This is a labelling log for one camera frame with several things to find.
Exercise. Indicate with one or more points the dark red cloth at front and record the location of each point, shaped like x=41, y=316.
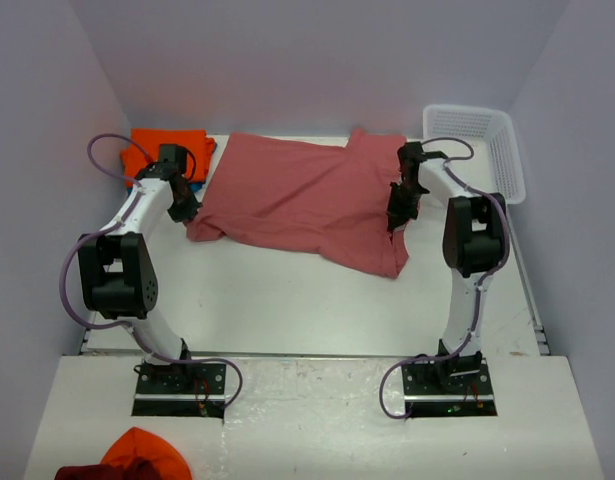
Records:
x=107, y=472

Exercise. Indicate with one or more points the orange cloth at front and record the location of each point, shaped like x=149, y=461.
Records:
x=139, y=454

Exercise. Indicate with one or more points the folded orange t shirt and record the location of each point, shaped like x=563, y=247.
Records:
x=196, y=141

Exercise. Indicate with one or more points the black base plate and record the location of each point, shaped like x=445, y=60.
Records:
x=185, y=391
x=459, y=387

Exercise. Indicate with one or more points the folded blue t shirt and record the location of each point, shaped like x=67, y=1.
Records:
x=197, y=185

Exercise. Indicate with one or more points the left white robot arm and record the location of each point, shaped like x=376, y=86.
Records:
x=118, y=280

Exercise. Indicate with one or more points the pink t shirt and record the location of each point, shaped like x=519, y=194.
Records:
x=308, y=198

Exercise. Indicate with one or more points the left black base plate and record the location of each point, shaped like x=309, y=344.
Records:
x=185, y=391

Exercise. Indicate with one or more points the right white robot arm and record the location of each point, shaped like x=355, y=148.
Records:
x=475, y=244

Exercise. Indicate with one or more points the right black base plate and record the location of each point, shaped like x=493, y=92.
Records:
x=459, y=387

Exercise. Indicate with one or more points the white plastic basket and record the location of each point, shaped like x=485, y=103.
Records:
x=496, y=166

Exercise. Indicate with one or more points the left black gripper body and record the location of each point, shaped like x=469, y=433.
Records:
x=185, y=206

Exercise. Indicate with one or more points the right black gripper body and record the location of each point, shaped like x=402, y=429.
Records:
x=404, y=202

